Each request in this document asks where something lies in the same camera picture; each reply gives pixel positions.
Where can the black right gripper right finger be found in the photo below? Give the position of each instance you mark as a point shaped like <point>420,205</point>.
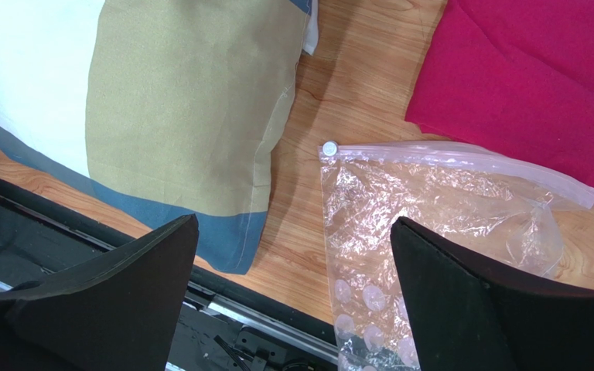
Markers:
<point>470,312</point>

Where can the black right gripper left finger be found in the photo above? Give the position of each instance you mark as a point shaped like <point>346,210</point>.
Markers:
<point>117,311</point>

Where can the clear zip top bag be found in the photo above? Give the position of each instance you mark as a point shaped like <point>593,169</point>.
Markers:
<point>498,206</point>

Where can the striped beige blue pillow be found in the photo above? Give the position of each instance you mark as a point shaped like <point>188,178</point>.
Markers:
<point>157,108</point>

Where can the magenta folded cloth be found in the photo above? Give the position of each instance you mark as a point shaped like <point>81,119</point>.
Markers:
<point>514,77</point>

